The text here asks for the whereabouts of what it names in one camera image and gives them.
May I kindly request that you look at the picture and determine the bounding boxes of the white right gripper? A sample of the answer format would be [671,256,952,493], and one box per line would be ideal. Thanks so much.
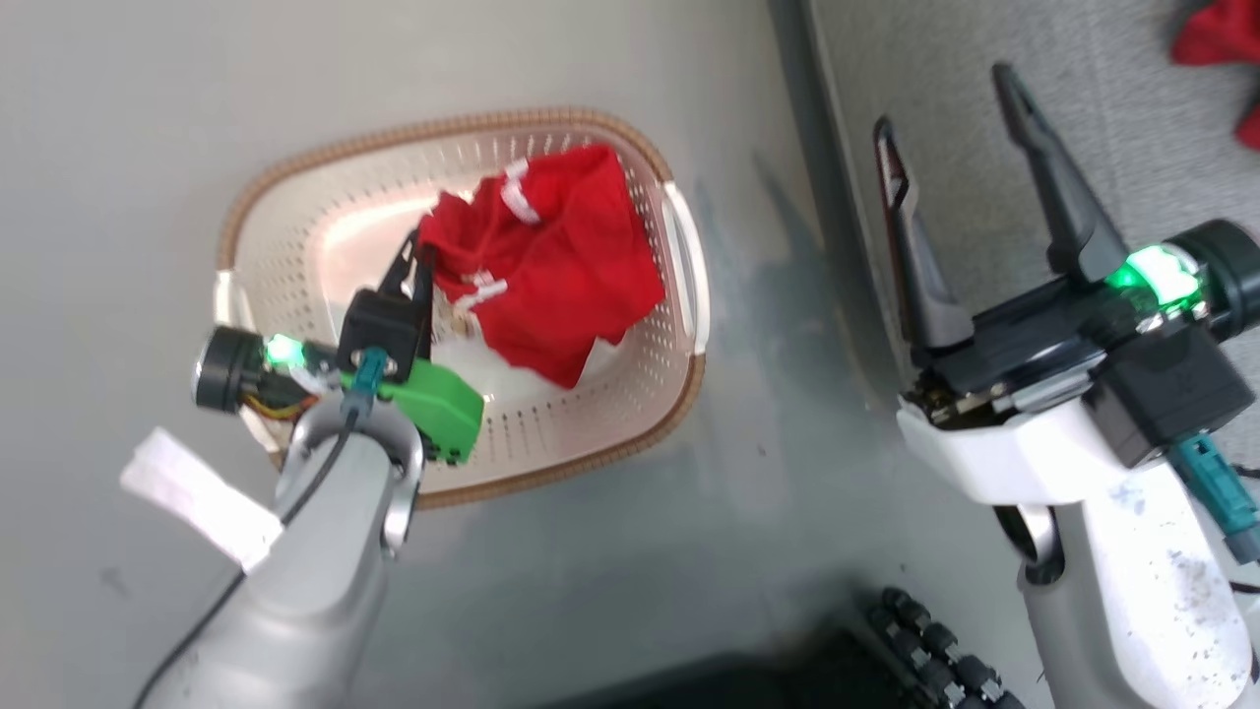
[873,62,1165,509]

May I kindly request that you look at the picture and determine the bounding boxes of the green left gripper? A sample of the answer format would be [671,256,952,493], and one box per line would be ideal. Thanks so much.
[340,231,486,467]

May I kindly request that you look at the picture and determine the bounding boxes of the red shorts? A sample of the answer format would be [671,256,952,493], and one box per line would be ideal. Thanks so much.
[418,144,668,391]

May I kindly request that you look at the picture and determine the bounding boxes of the red numbered jersey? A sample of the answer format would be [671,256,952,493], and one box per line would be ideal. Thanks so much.
[1169,0,1260,152]

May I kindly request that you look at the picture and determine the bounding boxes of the grey fabric sofa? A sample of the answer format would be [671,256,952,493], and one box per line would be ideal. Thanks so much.
[773,0,1260,612]

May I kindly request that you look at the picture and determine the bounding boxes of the white brown-rimmed laundry basket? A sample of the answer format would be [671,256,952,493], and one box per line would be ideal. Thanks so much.
[215,106,710,510]

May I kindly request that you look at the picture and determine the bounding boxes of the black left gripper motor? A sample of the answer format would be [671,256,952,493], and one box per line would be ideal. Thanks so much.
[192,325,338,419]

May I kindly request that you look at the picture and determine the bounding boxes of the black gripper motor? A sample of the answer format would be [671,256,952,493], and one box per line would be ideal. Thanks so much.
[1102,219,1260,342]
[192,325,338,419]

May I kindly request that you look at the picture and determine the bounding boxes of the black right gripper motor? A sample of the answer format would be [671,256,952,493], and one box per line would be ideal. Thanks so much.
[1102,219,1260,342]

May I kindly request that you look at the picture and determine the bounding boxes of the teal left camera connector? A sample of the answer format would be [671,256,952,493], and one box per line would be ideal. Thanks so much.
[340,347,388,416]

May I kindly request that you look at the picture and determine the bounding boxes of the teal camera connector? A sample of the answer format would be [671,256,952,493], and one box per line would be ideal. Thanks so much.
[340,347,388,416]
[1169,433,1260,565]

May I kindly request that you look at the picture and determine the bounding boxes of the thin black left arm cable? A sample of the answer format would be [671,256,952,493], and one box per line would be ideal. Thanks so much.
[133,406,361,709]

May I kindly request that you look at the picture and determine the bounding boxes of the teal right camera connector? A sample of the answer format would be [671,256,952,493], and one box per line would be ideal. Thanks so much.
[1169,433,1260,565]

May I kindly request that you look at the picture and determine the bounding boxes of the black ribbed cable chain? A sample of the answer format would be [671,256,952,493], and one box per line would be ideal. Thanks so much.
[864,588,1027,709]

